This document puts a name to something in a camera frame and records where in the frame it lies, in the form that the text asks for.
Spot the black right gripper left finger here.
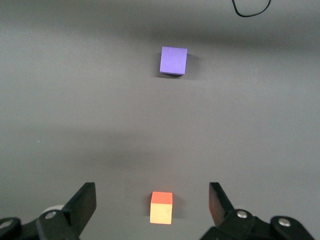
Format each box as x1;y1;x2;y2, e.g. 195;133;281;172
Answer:
0;181;98;240

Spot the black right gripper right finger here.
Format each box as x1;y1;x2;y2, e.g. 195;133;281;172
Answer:
199;181;316;240

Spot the orange cube block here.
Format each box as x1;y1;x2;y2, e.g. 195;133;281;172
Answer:
149;191;174;225

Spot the purple cube block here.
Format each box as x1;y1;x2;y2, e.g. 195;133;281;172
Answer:
159;46;188;76

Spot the dark grey table cover sheet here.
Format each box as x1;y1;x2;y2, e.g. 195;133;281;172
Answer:
0;0;320;240

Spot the thin black looped cable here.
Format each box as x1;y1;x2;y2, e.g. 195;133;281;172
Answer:
231;0;273;18

